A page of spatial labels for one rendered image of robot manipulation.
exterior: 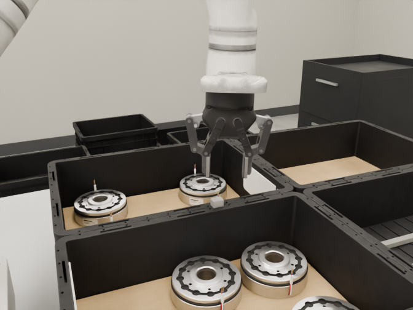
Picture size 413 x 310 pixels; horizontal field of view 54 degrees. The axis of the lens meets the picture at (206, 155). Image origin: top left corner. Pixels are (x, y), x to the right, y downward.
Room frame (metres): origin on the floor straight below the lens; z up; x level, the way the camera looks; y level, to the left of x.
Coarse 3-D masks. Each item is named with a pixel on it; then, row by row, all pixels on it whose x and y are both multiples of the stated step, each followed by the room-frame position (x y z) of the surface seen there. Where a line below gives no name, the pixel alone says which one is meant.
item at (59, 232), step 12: (180, 144) 0.85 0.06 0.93; (228, 144) 0.86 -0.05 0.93; (84, 156) 0.78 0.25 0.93; (96, 156) 0.78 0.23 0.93; (108, 156) 0.79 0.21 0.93; (48, 168) 0.72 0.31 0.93; (264, 168) 0.72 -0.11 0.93; (276, 180) 0.67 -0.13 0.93; (264, 192) 0.62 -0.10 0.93; (276, 192) 0.62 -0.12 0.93; (60, 204) 0.57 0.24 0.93; (204, 204) 0.57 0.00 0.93; (60, 216) 0.54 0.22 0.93; (144, 216) 0.54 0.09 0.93; (156, 216) 0.54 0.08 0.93; (60, 228) 0.50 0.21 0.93; (84, 228) 0.50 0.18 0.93; (96, 228) 0.50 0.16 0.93
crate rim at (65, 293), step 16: (288, 192) 0.62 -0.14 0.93; (208, 208) 0.56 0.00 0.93; (224, 208) 0.56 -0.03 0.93; (240, 208) 0.57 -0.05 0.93; (320, 208) 0.56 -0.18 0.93; (128, 224) 0.51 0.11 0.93; (144, 224) 0.51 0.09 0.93; (160, 224) 0.52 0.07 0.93; (336, 224) 0.51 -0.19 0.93; (64, 240) 0.47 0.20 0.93; (80, 240) 0.48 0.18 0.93; (352, 240) 0.48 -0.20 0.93; (64, 256) 0.43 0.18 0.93; (384, 256) 0.43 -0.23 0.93; (64, 272) 0.42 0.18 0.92; (400, 272) 0.40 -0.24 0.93; (64, 288) 0.37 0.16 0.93; (64, 304) 0.35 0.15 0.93
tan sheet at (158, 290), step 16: (128, 288) 0.49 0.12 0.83; (144, 288) 0.49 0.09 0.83; (160, 288) 0.49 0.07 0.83; (304, 288) 0.49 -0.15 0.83; (320, 288) 0.49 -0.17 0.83; (80, 304) 0.46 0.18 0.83; (96, 304) 0.46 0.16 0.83; (112, 304) 0.46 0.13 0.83; (128, 304) 0.46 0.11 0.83; (144, 304) 0.46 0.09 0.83; (160, 304) 0.46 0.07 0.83; (240, 304) 0.46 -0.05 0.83; (256, 304) 0.46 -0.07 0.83; (272, 304) 0.46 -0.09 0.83; (288, 304) 0.46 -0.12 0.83
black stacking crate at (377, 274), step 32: (192, 224) 0.54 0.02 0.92; (224, 224) 0.56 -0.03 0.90; (256, 224) 0.58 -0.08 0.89; (288, 224) 0.60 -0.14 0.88; (320, 224) 0.54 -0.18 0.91; (96, 256) 0.48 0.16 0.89; (128, 256) 0.50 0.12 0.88; (160, 256) 0.52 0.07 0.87; (192, 256) 0.54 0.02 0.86; (224, 256) 0.56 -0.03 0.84; (320, 256) 0.53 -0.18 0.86; (352, 256) 0.47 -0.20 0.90; (96, 288) 0.48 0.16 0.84; (352, 288) 0.46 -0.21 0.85; (384, 288) 0.42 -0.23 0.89
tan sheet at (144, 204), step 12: (156, 192) 0.81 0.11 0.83; (168, 192) 0.81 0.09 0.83; (228, 192) 0.81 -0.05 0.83; (132, 204) 0.76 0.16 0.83; (144, 204) 0.76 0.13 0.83; (156, 204) 0.76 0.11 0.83; (168, 204) 0.76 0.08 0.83; (180, 204) 0.76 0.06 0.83; (72, 216) 0.71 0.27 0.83; (132, 216) 0.71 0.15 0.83; (72, 228) 0.66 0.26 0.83
